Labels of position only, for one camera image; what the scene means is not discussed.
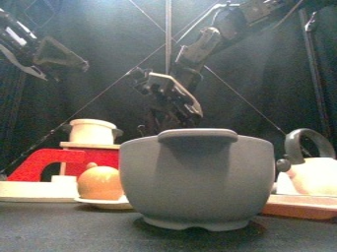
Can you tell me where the white toy pot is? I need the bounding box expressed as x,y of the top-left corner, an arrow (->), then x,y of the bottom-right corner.
60,118 -> 126,146

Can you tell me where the tan toy bun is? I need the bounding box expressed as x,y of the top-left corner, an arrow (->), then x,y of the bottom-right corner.
76,161 -> 126,201

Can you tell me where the white round plate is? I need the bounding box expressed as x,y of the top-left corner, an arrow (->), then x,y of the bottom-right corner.
72,195 -> 134,211

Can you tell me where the red wooden toy stove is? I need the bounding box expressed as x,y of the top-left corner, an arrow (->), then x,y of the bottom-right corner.
5,141 -> 123,182

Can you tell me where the white toy egg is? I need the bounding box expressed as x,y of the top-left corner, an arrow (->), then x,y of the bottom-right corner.
275,171 -> 300,195

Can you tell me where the white red toy dish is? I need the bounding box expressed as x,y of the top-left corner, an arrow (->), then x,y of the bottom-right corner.
0,175 -> 82,204

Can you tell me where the pink tray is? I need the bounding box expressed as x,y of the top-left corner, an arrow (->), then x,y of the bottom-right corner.
261,193 -> 337,221

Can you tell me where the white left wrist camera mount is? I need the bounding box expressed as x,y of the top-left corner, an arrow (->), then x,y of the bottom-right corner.
0,42 -> 48,82

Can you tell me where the vertical metal frame pole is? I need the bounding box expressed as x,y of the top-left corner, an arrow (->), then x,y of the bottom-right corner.
164,0 -> 172,77

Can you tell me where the dark side frame post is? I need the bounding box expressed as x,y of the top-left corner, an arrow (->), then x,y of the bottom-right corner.
298,9 -> 332,141

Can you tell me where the white kettle grey handle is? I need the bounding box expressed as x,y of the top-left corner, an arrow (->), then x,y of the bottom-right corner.
275,127 -> 337,198

